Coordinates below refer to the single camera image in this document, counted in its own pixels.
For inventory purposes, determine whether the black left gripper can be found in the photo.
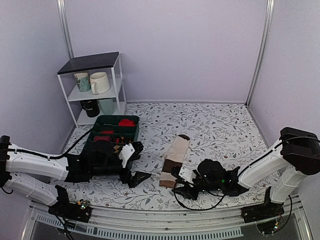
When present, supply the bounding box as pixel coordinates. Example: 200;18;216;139
90;158;152;189

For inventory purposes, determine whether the cream and brown sock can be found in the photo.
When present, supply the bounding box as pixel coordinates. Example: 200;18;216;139
159;134;190;189

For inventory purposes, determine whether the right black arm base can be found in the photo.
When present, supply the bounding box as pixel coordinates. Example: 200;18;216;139
241;187;285;223

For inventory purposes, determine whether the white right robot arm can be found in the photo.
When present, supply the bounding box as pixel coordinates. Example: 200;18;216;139
171;127;320;218

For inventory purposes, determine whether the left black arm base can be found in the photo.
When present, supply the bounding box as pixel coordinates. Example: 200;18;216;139
48;185;92;223

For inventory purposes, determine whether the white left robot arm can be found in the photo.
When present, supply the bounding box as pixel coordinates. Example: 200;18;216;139
0;135;151;217

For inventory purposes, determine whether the argyle rolled sock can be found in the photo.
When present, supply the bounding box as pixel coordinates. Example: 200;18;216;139
111;135;134;145

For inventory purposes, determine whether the green divided organizer tray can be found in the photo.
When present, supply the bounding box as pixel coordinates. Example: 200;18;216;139
84;115;140;149

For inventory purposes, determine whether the dark red rolled sock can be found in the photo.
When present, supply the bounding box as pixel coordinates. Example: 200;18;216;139
93;135;112;142

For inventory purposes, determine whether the red rolled sock middle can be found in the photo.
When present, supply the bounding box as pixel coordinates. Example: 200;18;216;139
99;130;114;135

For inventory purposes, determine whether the red rolled sock back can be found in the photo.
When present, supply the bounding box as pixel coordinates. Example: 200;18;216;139
118;118;136;127

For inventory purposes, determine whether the floral table mat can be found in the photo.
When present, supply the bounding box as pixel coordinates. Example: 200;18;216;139
59;103;279;211

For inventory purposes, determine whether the pale green mug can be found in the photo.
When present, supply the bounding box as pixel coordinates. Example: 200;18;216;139
98;98;115;115

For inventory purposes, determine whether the black mug with lettering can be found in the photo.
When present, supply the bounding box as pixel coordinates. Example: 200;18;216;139
80;99;100;118

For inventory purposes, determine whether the cream ceramic mug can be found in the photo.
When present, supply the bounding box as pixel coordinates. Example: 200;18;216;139
89;72;110;95

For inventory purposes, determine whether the white shelf with black top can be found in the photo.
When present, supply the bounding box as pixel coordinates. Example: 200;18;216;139
57;51;127;128

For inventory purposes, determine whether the teal patterned mug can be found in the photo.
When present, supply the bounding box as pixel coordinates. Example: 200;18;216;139
73;72;91;93

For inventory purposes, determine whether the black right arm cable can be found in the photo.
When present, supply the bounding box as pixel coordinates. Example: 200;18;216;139
172;179;227;211

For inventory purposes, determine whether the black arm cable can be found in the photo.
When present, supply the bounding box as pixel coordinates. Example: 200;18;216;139
172;179;227;211
4;128;97;161

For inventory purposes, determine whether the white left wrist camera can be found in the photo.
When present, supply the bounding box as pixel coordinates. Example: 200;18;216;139
118;143;135;168

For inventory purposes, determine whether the aluminium front rail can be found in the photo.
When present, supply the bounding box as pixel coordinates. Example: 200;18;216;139
22;195;315;240

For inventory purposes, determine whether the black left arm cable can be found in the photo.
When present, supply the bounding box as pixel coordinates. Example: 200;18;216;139
4;128;97;161

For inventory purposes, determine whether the left aluminium corner post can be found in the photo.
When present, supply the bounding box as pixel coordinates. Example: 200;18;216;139
56;0;74;59

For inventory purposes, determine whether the aluminium corner post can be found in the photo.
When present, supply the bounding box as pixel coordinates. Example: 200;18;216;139
56;0;74;59
245;0;275;108

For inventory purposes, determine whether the right aluminium corner post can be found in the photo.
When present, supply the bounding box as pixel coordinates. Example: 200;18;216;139
245;0;275;108

